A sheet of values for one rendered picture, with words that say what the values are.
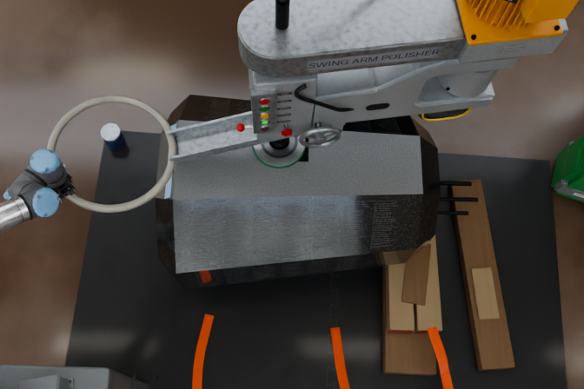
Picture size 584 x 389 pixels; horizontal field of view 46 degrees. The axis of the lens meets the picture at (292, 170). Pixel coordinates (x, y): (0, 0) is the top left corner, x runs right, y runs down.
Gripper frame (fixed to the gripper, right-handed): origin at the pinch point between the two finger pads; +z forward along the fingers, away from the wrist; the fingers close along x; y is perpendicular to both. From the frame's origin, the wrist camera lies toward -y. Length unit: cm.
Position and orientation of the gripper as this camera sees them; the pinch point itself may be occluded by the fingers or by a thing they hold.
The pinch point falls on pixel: (63, 190)
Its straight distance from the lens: 279.5
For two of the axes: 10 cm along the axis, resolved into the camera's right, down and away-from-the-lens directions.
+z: -1.0, 3.5, 9.3
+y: 6.3, 7.5, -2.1
